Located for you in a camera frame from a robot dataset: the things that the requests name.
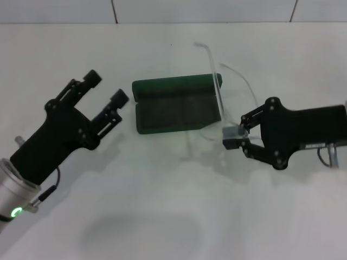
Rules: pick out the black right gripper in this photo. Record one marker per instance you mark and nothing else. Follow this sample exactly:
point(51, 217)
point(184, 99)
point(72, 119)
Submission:
point(298, 127)

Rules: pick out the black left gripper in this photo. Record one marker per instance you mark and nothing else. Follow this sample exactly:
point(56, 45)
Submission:
point(54, 138)

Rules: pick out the white and silver left arm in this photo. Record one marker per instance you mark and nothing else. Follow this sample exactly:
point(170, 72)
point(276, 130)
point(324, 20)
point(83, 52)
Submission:
point(11, 189)

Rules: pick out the green glasses case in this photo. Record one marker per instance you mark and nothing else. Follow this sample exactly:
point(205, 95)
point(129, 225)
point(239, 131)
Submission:
point(173, 116)

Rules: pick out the small silver left wrist stub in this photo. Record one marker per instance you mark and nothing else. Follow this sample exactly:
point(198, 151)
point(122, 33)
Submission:
point(20, 140)

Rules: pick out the clear white glasses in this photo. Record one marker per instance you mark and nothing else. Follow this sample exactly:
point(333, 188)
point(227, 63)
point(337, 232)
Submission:
point(220, 100)

